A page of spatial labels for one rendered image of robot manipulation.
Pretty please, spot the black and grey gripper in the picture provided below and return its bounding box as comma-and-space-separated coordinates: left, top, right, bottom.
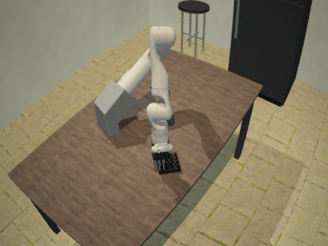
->
151, 133, 173, 170

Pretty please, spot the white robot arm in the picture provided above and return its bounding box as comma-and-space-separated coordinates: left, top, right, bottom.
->
117, 26, 176, 138

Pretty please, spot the black knob box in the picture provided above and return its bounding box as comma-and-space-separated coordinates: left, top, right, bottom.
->
159, 152, 181, 174

